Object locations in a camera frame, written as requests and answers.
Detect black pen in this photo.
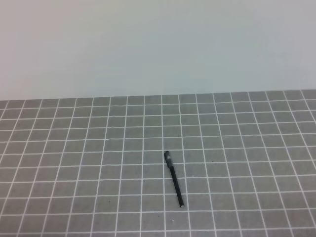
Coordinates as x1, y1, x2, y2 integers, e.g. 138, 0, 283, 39
169, 166, 184, 207

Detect grey grid tablecloth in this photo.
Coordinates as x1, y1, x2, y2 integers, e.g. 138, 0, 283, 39
0, 90, 316, 237

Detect translucent grey pen cap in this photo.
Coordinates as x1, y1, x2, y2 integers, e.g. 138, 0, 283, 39
164, 151, 173, 168

